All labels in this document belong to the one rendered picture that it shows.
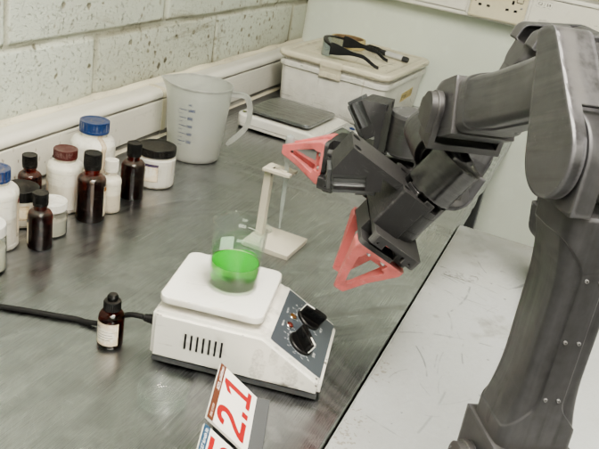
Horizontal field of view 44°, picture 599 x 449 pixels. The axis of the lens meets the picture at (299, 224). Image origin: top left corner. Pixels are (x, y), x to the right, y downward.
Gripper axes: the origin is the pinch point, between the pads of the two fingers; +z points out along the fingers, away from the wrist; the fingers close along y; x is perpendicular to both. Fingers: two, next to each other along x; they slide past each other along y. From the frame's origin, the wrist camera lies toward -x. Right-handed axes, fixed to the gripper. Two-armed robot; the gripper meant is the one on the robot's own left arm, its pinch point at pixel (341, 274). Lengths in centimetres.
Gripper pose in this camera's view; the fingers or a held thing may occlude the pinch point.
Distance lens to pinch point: 87.1
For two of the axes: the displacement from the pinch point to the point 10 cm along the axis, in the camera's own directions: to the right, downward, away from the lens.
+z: -6.2, 6.6, 4.2
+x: 7.8, 5.3, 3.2
